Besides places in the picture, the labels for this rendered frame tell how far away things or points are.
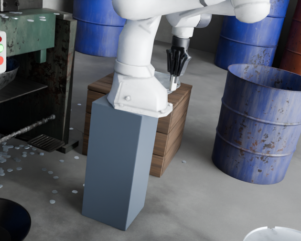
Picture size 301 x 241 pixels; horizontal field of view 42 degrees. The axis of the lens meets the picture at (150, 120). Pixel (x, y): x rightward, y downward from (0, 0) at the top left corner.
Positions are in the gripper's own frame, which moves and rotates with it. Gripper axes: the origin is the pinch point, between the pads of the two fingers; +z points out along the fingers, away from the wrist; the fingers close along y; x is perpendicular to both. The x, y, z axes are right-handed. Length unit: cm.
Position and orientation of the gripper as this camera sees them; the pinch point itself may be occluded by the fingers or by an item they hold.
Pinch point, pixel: (173, 82)
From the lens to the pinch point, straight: 172.4
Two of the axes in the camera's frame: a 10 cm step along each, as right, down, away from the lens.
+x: 7.2, -1.7, 6.7
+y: 6.8, 3.7, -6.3
